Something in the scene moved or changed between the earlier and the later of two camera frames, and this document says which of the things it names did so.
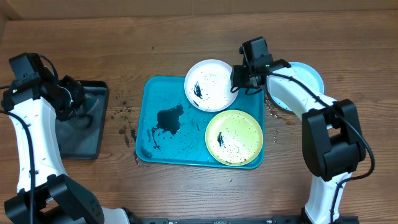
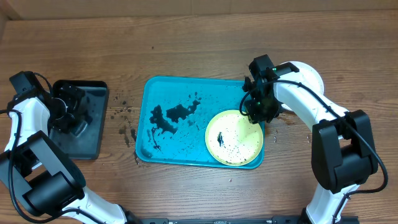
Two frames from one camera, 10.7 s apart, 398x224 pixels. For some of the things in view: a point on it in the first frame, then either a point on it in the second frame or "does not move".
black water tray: (80, 135) does not move
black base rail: (275, 219) does not move
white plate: (207, 85) → (307, 76)
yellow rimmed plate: (234, 138) does not move
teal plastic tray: (170, 130) does not move
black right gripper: (236, 80) → (255, 117)
